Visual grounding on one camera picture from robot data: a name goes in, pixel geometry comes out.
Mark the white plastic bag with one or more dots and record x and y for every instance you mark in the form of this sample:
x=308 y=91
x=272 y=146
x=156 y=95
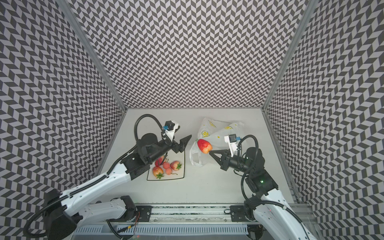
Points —
x=214 y=132

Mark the red fake apple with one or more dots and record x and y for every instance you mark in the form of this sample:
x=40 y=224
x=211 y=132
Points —
x=204 y=146

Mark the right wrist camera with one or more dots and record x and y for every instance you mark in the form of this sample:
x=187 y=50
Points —
x=232 y=140

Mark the aluminium right corner post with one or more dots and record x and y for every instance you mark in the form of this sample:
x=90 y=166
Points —
x=308 y=12

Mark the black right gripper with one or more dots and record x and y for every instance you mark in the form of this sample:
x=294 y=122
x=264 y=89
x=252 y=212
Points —
x=225 y=160

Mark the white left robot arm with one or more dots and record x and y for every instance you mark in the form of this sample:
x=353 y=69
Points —
x=74 y=208

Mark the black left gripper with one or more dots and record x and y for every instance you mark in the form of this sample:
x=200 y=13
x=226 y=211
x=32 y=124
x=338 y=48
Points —
x=181 y=146

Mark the aluminium corner post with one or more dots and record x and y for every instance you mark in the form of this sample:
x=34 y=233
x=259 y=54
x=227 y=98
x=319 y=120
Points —
x=308 y=12
x=80 y=33

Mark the white mat with black border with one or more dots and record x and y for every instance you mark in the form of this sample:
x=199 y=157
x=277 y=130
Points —
x=169 y=157

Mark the aluminium left corner post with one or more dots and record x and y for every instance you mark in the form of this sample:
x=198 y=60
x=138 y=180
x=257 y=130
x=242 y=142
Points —
x=80 y=33

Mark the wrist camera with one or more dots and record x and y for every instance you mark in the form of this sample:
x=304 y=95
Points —
x=232 y=140
x=169 y=130

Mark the small red fake fruit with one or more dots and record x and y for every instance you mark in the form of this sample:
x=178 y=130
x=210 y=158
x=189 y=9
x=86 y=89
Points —
x=170 y=172
x=166 y=165

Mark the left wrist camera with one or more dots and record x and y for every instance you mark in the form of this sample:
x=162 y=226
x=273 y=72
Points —
x=169 y=130

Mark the red fake strawberry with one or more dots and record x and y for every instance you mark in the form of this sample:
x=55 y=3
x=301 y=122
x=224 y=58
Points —
x=158 y=172
x=176 y=166
x=159 y=161

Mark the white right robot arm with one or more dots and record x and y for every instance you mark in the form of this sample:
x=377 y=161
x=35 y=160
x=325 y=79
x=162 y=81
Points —
x=264 y=202

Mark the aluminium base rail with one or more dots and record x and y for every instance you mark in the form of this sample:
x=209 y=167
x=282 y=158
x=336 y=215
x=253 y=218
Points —
x=217 y=219

